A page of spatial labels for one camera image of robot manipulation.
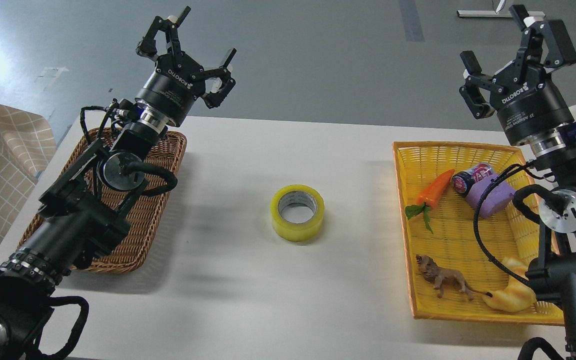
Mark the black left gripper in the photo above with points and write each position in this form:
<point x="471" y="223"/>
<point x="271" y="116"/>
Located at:
<point x="169" y="89"/>

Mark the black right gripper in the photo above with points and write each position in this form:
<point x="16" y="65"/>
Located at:
<point x="532" y="105"/>

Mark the yellow tape roll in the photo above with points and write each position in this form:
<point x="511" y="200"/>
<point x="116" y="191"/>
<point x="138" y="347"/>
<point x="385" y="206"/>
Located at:
<point x="297" y="195"/>

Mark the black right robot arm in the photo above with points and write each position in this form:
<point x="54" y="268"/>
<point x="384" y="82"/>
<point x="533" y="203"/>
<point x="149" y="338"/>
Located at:
<point x="552" y="274"/>

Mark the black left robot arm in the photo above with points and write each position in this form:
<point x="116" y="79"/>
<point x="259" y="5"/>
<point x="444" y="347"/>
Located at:
<point x="85" y="211"/>

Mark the white metal stand base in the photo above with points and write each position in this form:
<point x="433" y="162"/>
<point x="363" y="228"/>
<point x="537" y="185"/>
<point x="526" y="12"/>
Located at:
<point x="500" y="10"/>

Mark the small dark can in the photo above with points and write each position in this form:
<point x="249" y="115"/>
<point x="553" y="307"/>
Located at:
<point x="463" y="181"/>

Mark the purple sponge block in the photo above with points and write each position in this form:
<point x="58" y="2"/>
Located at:
<point x="497" y="199"/>

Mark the yellow plastic basket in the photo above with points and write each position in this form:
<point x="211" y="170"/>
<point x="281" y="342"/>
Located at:
<point x="451" y="241"/>

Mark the orange toy carrot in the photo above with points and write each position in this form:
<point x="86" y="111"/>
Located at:
<point x="429" y="198"/>

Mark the brown toy lion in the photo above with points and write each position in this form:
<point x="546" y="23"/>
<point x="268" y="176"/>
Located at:
<point x="439" y="276"/>

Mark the yellow toy croissant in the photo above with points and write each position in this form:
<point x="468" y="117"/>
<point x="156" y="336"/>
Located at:
<point x="516" y="296"/>

